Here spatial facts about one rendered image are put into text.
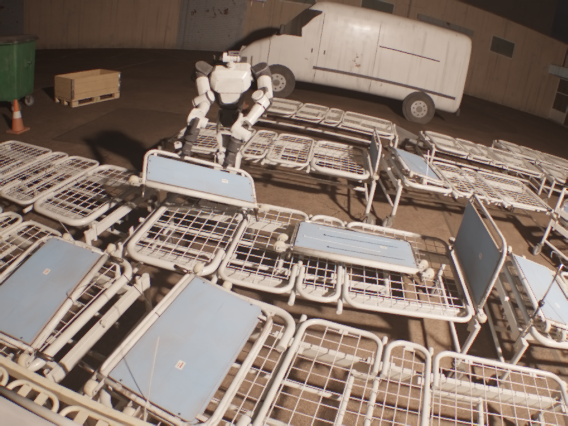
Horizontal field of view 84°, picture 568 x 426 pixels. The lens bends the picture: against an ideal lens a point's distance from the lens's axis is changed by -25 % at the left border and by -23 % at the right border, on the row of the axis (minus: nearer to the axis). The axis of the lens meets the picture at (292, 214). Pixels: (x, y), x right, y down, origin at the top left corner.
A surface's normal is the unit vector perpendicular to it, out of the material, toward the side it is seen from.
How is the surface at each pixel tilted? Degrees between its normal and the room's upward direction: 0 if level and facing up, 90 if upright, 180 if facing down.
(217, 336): 8
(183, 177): 31
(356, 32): 88
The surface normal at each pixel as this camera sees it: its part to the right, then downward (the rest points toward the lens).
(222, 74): 0.11, 0.03
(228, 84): 0.05, 0.73
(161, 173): 0.53, -0.55
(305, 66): -0.04, 0.50
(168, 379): 0.27, -0.84
